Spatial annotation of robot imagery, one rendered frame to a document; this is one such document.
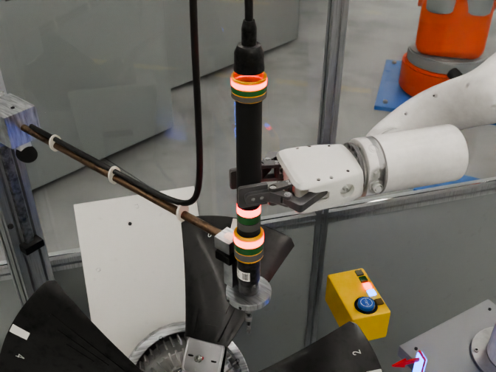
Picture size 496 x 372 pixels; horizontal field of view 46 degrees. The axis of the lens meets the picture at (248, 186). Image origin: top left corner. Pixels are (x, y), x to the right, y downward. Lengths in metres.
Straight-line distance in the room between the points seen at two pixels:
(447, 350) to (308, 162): 0.86
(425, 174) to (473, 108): 0.13
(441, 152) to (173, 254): 0.66
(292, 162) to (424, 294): 1.57
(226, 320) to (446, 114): 0.51
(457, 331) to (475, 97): 0.83
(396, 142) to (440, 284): 1.52
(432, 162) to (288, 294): 1.25
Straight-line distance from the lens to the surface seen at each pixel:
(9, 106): 1.26
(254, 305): 0.90
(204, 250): 1.11
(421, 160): 0.84
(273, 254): 1.06
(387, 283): 2.18
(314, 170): 0.79
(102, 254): 1.29
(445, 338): 1.58
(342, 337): 1.20
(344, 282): 1.51
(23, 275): 1.57
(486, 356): 1.56
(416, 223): 2.04
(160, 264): 1.29
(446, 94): 0.94
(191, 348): 1.12
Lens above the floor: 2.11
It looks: 35 degrees down
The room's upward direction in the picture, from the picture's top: straight up
